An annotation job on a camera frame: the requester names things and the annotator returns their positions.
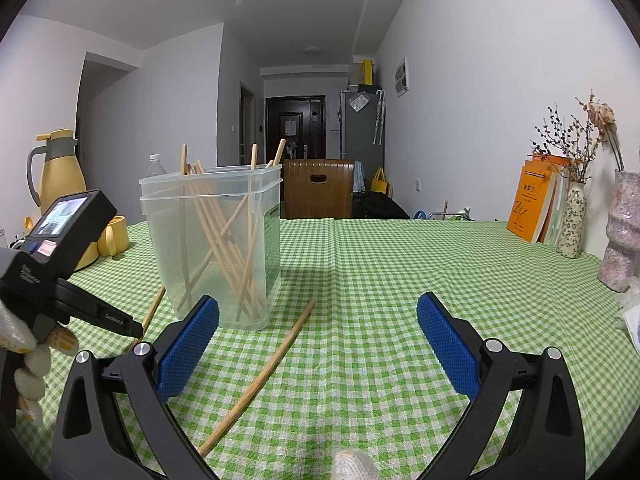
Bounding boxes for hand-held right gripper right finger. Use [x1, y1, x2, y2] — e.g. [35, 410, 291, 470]
[415, 292, 586, 480]

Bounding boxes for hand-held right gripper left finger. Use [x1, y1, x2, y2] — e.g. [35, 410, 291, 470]
[50, 295, 221, 480]

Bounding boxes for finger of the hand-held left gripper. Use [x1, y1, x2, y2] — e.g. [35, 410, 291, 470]
[55, 280, 145, 339]

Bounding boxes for light wooden chopstick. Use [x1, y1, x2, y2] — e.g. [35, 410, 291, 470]
[129, 286, 167, 353]
[198, 300, 317, 457]

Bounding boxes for clear plastic container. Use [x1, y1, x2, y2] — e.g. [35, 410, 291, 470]
[138, 165, 284, 332]

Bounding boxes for bunch of chopsticks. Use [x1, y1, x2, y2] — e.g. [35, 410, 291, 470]
[172, 139, 287, 323]

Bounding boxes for person's left hand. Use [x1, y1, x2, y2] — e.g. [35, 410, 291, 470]
[0, 296, 79, 424]

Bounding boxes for person's right hand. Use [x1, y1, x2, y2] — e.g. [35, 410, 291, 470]
[332, 450, 382, 480]

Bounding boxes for yellow cup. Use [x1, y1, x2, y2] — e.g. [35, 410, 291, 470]
[97, 215, 132, 257]

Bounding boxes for yellow thermos jug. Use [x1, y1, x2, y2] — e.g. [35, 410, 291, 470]
[26, 129, 101, 268]

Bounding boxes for green checked tablecloth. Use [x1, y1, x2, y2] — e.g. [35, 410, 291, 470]
[35, 217, 640, 480]

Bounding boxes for black bag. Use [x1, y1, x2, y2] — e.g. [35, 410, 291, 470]
[360, 192, 411, 220]

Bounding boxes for orange books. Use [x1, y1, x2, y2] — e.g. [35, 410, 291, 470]
[506, 155, 563, 243]

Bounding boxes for white books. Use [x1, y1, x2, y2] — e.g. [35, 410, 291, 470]
[537, 175, 571, 247]

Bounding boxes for yellow bag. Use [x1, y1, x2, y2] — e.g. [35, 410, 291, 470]
[370, 167, 393, 196]

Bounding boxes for floral vase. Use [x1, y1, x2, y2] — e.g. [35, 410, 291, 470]
[556, 181, 587, 259]

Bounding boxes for white plastic bag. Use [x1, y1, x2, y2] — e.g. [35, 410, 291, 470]
[617, 280, 640, 351]

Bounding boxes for wooden chair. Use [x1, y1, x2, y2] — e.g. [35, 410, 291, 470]
[282, 158, 357, 220]

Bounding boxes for side door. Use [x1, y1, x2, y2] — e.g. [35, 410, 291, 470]
[239, 81, 256, 166]

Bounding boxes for pink speckled vase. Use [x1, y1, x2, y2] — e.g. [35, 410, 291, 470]
[598, 170, 640, 293]

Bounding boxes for grey refrigerator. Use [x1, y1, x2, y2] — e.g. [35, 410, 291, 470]
[341, 89, 386, 183]

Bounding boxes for dark dried twigs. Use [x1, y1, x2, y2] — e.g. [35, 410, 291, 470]
[531, 105, 593, 183]

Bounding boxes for white umbrella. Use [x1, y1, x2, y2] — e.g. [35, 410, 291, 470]
[372, 90, 386, 146]

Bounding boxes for dark brown door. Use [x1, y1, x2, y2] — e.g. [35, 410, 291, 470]
[265, 96, 326, 160]

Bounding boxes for pale dried flowers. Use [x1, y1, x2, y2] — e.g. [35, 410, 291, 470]
[575, 89, 626, 172]

